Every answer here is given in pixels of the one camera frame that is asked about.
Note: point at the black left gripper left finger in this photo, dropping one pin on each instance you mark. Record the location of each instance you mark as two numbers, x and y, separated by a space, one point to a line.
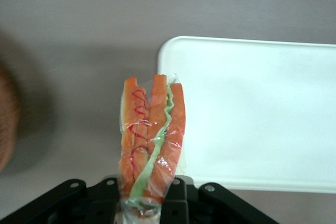
78 203

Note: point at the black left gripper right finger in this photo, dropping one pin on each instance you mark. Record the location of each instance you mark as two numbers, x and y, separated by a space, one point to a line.
199 205

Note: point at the plastic-wrapped triangle sandwich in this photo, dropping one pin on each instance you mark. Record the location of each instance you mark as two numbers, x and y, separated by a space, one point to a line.
155 134

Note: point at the beige rectangular serving tray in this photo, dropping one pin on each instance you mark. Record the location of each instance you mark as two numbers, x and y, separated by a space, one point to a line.
257 113

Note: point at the round brown wicker basket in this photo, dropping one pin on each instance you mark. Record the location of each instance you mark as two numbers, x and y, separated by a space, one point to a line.
6 119

